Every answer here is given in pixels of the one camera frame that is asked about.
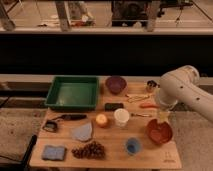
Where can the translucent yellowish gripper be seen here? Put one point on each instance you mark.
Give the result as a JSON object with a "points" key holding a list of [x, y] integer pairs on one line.
{"points": [[162, 116]]}

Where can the light blue towel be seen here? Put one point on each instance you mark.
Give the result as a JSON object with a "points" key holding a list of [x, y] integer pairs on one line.
{"points": [[82, 133]]}

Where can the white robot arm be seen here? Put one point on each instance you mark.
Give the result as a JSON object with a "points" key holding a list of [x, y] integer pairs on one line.
{"points": [[180, 85]]}

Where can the red-brown bowl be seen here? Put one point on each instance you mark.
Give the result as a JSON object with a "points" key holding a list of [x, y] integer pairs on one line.
{"points": [[159, 133]]}

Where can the purple bowl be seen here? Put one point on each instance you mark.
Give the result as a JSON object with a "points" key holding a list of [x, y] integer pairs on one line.
{"points": [[115, 84]]}

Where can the orange carrot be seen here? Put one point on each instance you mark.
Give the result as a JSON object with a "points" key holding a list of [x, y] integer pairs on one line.
{"points": [[148, 105]]}

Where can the metal spoon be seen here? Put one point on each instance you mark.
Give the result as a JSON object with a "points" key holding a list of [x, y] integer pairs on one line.
{"points": [[141, 115]]}

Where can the small metal cup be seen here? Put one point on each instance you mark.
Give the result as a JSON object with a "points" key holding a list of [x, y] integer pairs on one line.
{"points": [[151, 86]]}

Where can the yellow tongs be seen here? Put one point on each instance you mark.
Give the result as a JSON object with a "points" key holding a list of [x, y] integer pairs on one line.
{"points": [[136, 97]]}

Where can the blue cup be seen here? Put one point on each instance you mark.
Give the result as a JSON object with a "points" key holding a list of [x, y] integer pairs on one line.
{"points": [[132, 146]]}

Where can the white plastic cup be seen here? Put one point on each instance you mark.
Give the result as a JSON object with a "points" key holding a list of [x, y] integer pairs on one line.
{"points": [[121, 117]]}

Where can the black rectangular block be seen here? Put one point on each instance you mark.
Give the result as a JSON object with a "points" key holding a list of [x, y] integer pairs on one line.
{"points": [[113, 106]]}

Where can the yellow apple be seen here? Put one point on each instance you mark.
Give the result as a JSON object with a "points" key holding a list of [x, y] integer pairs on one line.
{"points": [[101, 120]]}

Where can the bunch of dark grapes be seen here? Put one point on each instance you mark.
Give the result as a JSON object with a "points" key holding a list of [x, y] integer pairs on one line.
{"points": [[93, 150]]}

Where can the green plastic tray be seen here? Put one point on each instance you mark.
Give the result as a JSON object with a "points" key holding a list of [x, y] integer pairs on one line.
{"points": [[73, 93]]}

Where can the blue sponge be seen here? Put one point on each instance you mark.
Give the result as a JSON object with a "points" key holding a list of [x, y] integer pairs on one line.
{"points": [[53, 153]]}

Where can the black handled knife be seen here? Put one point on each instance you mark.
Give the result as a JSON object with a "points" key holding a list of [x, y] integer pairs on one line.
{"points": [[69, 117]]}

